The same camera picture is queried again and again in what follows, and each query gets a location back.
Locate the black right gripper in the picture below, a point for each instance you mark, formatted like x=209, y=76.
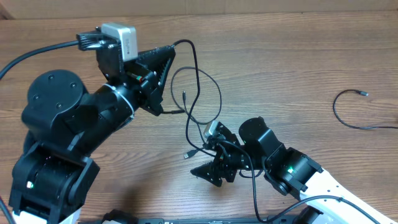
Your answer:
x=213, y=172

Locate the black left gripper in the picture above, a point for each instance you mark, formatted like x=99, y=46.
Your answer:
x=145, y=83

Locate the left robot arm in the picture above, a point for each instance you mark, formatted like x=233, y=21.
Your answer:
x=66, y=124

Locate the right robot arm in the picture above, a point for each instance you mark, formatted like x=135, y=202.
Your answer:
x=288, y=170

